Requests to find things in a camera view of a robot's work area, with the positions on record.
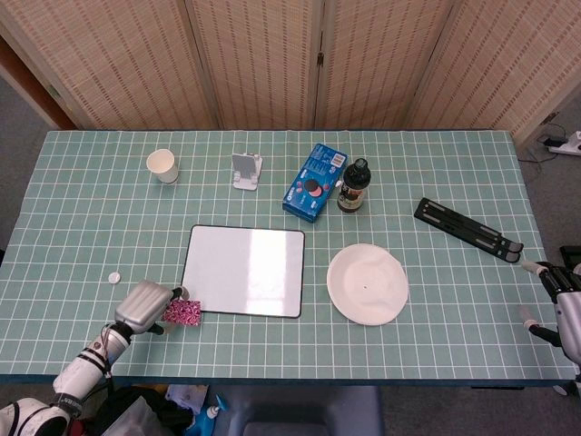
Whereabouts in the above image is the blue spray bottle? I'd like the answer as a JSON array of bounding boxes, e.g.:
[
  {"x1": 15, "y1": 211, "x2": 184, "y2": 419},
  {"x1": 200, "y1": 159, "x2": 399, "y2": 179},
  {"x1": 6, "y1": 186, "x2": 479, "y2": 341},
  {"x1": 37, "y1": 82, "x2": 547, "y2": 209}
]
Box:
[{"x1": 186, "y1": 392, "x2": 229, "y2": 436}]

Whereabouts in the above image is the pink patterned packet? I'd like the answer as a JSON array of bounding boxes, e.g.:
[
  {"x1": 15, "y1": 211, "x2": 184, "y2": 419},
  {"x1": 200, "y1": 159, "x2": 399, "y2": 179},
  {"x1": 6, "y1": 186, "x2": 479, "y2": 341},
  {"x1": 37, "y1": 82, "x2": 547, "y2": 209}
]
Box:
[{"x1": 162, "y1": 298, "x2": 202, "y2": 328}]

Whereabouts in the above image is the blue Oreo cookie box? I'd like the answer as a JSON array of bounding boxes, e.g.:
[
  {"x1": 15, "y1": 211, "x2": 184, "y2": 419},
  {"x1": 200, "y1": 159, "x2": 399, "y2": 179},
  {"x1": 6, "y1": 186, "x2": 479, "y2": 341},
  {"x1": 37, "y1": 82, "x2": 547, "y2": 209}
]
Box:
[{"x1": 281, "y1": 143, "x2": 349, "y2": 224}]

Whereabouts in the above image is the white paper plate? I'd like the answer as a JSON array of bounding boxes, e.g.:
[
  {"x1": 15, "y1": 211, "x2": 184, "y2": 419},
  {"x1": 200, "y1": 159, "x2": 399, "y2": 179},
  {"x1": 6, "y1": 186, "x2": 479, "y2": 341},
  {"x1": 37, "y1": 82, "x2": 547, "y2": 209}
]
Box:
[{"x1": 326, "y1": 243, "x2": 411, "y2": 327}]

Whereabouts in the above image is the white phone stand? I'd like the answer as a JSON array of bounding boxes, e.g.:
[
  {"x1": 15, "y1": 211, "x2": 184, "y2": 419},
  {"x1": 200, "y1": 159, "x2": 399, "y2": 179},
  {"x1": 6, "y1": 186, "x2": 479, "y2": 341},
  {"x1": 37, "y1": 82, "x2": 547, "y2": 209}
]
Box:
[{"x1": 231, "y1": 153, "x2": 265, "y2": 191}]

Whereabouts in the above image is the black folding laptop stand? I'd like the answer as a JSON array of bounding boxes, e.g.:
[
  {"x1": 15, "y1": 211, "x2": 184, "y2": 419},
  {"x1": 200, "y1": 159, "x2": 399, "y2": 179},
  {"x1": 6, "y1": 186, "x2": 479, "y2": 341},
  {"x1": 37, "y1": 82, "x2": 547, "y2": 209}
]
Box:
[{"x1": 413, "y1": 196, "x2": 525, "y2": 264}]

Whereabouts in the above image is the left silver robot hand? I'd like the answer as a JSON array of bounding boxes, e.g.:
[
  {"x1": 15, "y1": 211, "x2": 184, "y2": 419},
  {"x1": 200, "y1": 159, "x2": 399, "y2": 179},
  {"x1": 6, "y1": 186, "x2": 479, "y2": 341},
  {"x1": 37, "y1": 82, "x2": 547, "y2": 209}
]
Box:
[{"x1": 113, "y1": 279, "x2": 192, "y2": 338}]

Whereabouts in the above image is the dark sauce bottle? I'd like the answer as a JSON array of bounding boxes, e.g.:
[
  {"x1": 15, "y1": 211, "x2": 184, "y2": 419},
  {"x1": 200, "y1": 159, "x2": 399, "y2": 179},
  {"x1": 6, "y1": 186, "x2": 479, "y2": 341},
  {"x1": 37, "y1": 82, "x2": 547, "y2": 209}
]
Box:
[{"x1": 336, "y1": 157, "x2": 372, "y2": 215}]

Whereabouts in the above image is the black power cable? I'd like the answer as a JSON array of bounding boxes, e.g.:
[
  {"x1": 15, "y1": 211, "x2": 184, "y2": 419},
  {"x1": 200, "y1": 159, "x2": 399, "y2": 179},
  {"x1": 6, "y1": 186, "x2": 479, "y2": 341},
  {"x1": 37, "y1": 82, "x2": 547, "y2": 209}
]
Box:
[{"x1": 517, "y1": 111, "x2": 562, "y2": 164}]

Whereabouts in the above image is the green grid tablecloth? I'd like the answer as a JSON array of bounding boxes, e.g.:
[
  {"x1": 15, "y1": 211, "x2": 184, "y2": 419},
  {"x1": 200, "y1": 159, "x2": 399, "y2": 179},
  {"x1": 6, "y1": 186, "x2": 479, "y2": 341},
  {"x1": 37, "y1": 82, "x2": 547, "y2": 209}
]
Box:
[{"x1": 0, "y1": 129, "x2": 576, "y2": 381}]

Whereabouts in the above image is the white drawing board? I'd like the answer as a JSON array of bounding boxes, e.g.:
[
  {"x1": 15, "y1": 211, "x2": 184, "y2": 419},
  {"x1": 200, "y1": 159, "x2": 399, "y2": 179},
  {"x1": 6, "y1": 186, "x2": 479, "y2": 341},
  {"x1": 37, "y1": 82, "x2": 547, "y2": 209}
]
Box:
[{"x1": 180, "y1": 223, "x2": 307, "y2": 320}]

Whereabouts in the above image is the black bag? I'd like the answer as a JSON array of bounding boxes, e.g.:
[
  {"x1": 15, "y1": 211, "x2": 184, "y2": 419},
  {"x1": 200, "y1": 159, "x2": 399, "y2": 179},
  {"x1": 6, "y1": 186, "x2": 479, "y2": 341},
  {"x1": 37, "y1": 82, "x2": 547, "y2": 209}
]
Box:
[{"x1": 85, "y1": 384, "x2": 197, "y2": 436}]

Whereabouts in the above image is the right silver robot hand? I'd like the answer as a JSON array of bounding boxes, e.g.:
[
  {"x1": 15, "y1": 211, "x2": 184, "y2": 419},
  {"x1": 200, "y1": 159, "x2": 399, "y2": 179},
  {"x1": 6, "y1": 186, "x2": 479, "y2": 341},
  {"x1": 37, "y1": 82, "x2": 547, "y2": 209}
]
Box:
[{"x1": 519, "y1": 260, "x2": 581, "y2": 365}]

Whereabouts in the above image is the grey-blue chair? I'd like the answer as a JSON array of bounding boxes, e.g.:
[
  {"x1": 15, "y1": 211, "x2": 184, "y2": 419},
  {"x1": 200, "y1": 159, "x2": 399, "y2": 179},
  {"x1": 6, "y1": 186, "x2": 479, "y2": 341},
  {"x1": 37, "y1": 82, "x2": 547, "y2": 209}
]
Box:
[{"x1": 226, "y1": 385, "x2": 385, "y2": 436}]

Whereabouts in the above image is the white paper cup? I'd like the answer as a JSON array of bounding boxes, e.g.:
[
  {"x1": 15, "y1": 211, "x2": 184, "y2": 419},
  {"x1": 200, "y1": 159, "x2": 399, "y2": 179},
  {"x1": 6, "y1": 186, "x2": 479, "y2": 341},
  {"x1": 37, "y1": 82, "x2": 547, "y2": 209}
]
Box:
[{"x1": 145, "y1": 148, "x2": 179, "y2": 185}]

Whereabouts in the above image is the bamboo folding screen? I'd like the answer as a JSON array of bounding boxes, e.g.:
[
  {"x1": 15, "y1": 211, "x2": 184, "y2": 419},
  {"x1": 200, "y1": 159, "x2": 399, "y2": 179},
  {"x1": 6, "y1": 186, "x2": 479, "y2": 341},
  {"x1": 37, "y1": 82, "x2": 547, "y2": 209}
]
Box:
[{"x1": 0, "y1": 0, "x2": 581, "y2": 154}]

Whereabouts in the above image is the white crumpled cloth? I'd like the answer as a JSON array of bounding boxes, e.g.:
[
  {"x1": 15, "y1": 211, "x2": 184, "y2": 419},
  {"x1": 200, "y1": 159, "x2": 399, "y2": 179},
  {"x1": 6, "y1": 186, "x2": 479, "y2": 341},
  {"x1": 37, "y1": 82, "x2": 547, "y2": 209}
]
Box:
[{"x1": 164, "y1": 384, "x2": 210, "y2": 415}]

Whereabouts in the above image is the white power strip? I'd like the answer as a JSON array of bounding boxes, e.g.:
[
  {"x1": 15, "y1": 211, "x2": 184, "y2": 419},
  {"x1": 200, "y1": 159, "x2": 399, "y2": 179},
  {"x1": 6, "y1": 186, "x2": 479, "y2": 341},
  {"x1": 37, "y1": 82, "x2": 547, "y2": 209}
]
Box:
[{"x1": 547, "y1": 130, "x2": 581, "y2": 157}]

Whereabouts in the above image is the black box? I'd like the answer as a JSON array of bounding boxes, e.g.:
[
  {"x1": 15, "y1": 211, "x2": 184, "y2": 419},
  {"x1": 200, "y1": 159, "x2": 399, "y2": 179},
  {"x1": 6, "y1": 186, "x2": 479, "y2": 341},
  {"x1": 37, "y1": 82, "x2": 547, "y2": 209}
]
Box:
[{"x1": 558, "y1": 245, "x2": 581, "y2": 269}]

